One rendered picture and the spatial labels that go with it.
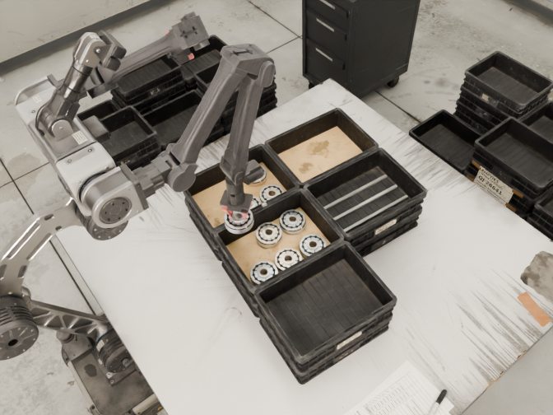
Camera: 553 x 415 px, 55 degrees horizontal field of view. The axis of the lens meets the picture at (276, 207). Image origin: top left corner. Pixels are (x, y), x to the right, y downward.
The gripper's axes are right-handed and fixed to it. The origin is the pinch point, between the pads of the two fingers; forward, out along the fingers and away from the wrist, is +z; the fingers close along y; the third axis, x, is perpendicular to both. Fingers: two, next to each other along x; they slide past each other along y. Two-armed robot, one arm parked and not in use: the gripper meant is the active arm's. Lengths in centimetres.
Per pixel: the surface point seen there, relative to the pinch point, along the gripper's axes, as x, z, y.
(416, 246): -26, 34, -66
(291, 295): 14.4, 22.4, -22.7
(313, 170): -47, 21, -18
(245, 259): 3.6, 22.4, -2.2
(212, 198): -22.2, 22.4, 19.6
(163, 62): -147, 56, 98
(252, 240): -5.4, 22.3, -2.3
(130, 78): -128, 57, 112
